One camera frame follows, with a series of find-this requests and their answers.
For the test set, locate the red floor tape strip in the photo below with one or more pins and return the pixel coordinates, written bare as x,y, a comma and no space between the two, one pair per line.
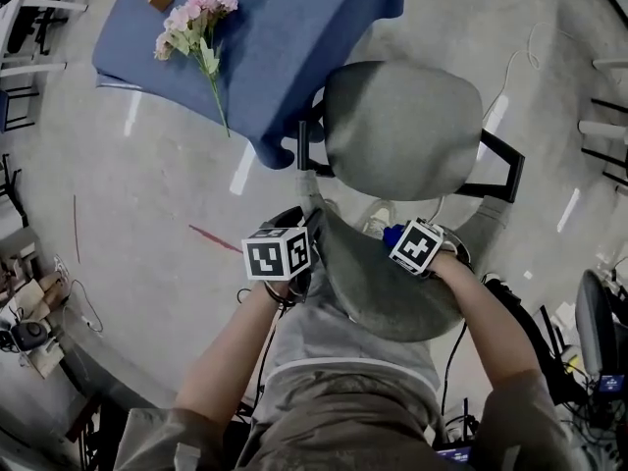
211,236

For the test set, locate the person's right forearm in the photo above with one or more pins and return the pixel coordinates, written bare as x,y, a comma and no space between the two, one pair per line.
486,322

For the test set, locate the person's short-sleeved shirt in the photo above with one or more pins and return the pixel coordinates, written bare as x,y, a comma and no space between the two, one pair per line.
343,425

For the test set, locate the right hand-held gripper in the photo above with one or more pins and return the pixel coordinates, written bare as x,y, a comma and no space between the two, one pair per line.
414,248

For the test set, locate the dark chair with black legs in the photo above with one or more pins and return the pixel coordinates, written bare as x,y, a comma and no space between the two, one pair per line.
606,165

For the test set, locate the blue knitted cleaning cloth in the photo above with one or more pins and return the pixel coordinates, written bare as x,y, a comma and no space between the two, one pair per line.
392,236

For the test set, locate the round black device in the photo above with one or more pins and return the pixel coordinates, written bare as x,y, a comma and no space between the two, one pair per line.
28,334

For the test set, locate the person's left forearm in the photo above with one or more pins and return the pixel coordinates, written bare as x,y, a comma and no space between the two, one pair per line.
230,351

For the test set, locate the white metal frame desk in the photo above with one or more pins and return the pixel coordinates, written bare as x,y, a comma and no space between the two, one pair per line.
29,32

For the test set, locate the person's grey shorts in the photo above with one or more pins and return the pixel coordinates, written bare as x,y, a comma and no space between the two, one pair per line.
319,327

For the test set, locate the dark wrist band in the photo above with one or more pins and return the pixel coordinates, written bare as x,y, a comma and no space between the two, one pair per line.
278,296

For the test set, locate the table with blue cloth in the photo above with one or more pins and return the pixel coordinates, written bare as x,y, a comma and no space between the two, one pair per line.
275,42

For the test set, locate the person's light shoe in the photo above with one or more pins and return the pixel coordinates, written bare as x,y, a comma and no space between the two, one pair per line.
375,216

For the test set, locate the black shoe white sole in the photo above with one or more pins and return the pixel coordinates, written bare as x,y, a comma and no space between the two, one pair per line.
500,290

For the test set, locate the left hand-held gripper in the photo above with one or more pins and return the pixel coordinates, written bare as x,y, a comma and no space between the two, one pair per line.
267,258

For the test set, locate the pile of wooden blocks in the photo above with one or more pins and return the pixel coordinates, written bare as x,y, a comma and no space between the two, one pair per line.
34,292

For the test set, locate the small blue lit screen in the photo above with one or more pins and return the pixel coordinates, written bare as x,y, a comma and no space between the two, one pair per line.
454,454

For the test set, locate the pink artificial flower bouquet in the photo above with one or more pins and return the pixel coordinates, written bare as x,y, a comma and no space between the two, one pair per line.
196,22

